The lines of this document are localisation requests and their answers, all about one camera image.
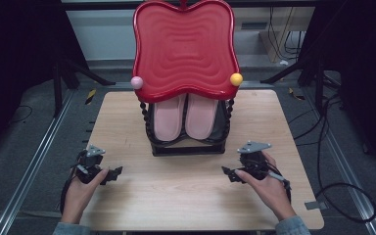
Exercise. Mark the grey tape patch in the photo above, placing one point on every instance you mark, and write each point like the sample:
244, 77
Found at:
316, 205

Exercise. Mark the metal floor rail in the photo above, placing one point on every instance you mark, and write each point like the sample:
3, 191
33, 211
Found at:
29, 169
349, 169

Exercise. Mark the black metal stand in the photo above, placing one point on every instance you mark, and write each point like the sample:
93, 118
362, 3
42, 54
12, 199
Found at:
66, 73
310, 70

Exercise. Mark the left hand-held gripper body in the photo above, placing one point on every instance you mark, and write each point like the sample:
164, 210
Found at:
89, 163

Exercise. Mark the person's right hand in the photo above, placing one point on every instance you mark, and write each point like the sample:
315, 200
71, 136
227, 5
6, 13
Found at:
269, 192

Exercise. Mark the pink slipper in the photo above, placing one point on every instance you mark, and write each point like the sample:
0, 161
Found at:
167, 119
201, 117

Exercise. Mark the person's left hand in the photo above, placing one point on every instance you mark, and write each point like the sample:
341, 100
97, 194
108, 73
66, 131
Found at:
83, 192

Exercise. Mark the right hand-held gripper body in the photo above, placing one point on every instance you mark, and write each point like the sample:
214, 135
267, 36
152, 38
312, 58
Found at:
254, 160

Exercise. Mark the red and black shoe rack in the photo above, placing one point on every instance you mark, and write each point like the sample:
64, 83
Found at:
184, 49

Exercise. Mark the yellow and black tape strip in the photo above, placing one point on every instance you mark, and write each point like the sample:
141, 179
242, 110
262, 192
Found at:
296, 94
90, 96

